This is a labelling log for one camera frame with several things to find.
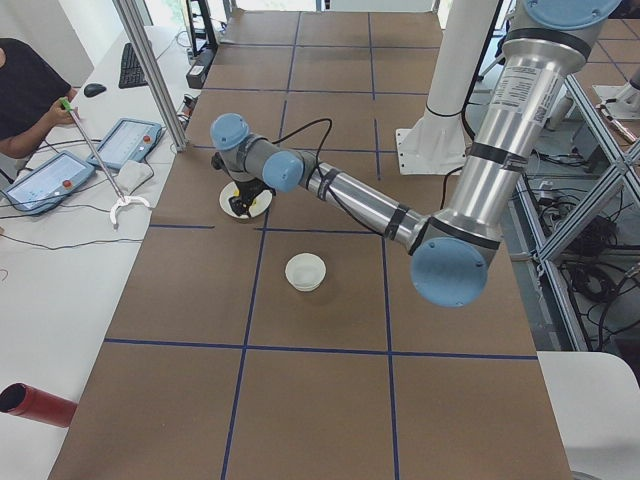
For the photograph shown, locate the black keyboard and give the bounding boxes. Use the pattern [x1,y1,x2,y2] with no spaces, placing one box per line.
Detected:
[118,43,147,89]

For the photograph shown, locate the far teach pendant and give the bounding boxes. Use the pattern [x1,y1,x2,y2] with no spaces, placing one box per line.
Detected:
[97,118,162,171]

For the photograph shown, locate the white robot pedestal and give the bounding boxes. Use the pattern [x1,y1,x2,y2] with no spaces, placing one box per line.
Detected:
[396,0,502,175]

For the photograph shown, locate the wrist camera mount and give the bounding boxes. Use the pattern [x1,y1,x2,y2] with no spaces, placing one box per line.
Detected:
[211,152,227,172]

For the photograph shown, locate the person in black shirt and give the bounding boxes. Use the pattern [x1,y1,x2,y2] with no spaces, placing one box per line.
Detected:
[1,38,77,159]

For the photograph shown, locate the white bowl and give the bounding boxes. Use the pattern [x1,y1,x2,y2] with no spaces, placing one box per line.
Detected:
[285,253,326,292]

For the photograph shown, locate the black computer box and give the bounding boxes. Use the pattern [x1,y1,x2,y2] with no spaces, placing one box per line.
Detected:
[186,48,215,89]

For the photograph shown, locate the white cloth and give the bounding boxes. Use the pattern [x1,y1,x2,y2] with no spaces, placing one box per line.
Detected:
[116,160,153,194]

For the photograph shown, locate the white reacher grabber tool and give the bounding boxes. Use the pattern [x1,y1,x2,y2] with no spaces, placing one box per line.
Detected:
[59,97,151,230]

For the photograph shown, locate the near teach pendant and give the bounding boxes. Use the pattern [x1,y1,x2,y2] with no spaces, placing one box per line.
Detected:
[2,150,95,215]

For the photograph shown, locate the teach pendant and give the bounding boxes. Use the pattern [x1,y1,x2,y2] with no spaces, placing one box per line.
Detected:
[2,150,95,215]
[97,118,162,171]

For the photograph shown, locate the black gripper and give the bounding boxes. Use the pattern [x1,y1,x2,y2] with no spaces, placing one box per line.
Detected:
[228,180,266,218]

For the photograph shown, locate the black computer mouse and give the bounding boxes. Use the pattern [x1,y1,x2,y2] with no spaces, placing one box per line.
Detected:
[83,83,107,98]

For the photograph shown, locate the aluminium frame post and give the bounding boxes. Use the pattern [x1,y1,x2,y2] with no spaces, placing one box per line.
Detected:
[113,0,187,152]

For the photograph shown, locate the white plate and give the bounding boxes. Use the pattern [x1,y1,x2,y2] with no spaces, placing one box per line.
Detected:
[219,182,273,220]

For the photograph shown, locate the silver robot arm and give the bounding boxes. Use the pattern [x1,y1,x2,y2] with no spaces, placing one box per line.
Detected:
[210,1,616,307]

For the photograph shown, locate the red cylinder bottle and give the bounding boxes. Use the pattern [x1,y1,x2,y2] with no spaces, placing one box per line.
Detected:
[1,383,77,428]

